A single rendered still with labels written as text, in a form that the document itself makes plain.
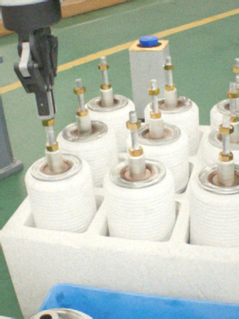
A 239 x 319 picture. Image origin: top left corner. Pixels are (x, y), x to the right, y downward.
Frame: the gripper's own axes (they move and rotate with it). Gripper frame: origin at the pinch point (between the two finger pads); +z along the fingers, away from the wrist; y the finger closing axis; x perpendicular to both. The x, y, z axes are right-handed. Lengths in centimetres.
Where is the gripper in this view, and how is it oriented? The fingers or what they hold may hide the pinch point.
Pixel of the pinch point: (45, 102)
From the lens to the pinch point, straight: 64.9
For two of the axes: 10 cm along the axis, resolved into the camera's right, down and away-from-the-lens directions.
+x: 9.9, -0.2, -1.5
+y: -1.2, 4.9, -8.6
